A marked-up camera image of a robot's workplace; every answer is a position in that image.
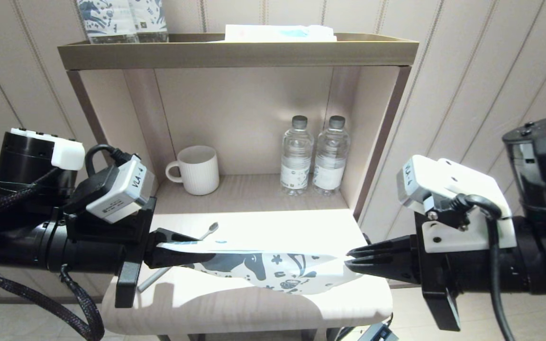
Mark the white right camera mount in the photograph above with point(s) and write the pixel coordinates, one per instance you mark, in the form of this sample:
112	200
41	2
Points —
472	232

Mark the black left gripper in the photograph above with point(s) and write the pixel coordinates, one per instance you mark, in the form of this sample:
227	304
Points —
133	255

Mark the clear water bottle plain label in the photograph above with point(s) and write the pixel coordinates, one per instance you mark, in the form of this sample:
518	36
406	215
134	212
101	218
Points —
331	156

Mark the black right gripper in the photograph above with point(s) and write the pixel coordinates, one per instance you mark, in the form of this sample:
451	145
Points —
432	274

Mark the grey toothbrush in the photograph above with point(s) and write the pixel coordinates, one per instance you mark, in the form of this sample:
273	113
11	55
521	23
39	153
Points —
154	279

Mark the beige wooden shelf unit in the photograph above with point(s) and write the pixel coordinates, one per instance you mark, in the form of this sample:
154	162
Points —
235	118

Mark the brown shelf tray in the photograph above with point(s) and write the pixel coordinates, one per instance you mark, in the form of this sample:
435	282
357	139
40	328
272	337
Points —
235	56

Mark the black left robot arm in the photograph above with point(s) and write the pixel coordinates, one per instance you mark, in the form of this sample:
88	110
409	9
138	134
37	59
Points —
26	241

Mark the flat white blue packet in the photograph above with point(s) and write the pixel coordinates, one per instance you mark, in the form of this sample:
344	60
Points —
273	34

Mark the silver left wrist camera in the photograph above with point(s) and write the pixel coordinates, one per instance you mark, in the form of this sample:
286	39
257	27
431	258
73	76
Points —
121	194

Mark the white zip pouch blue horse print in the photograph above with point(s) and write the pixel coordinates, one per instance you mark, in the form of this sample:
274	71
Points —
273	270

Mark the large blue printed white pouch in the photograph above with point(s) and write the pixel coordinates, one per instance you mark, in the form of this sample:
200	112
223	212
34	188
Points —
107	21

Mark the small blue printed white pouch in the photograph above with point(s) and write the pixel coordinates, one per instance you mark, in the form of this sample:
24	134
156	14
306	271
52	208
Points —
152	19

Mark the grey robot base chassis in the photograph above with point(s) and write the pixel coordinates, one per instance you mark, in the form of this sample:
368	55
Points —
379	333

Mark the clear water bottle dotted label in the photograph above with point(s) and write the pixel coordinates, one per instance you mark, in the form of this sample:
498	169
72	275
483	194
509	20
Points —
296	147

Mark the white ribbed mug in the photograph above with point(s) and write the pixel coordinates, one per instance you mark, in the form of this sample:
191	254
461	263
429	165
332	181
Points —
199	171

